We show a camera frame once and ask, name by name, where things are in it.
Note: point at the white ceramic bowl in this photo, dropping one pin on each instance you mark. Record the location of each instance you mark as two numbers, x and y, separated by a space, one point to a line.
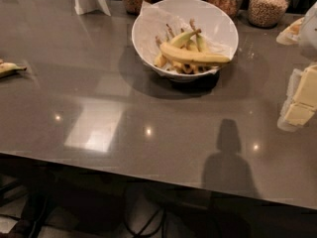
217 28

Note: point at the small banana bunch in bowl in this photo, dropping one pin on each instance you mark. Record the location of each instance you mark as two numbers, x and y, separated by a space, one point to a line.
196 44

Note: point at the green-yellow banana in bowl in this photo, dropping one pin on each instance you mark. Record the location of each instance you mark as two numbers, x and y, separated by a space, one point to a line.
181 39

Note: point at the white paper bowl liner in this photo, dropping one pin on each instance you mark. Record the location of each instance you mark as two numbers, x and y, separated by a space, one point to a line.
184 40

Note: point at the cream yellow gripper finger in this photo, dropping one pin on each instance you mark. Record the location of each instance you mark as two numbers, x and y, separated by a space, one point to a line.
306 92
298 114

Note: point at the large yellow banana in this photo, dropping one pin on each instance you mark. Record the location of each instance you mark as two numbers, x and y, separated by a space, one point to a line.
188 57

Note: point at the glass jar of chickpeas right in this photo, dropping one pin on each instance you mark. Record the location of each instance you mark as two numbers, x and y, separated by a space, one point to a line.
266 13

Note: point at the banana on table left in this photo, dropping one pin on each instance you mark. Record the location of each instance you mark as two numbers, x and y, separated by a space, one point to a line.
9 68

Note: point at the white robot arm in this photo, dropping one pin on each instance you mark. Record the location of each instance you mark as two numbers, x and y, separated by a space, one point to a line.
308 34

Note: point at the wrapped pastry on table right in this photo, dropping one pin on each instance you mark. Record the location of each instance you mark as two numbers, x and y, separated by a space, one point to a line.
291 34

